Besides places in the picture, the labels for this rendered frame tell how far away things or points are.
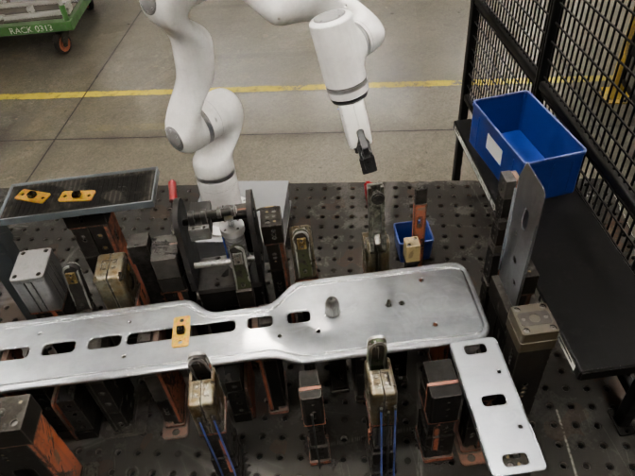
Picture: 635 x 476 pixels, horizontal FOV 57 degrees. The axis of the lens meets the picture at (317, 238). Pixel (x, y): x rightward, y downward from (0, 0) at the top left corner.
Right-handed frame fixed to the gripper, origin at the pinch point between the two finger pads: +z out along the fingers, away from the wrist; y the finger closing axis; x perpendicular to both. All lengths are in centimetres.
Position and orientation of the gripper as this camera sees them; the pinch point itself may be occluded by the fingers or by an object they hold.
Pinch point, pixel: (365, 158)
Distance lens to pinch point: 129.9
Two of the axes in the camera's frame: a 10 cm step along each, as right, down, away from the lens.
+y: 1.2, 5.9, -8.0
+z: 2.6, 7.6, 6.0
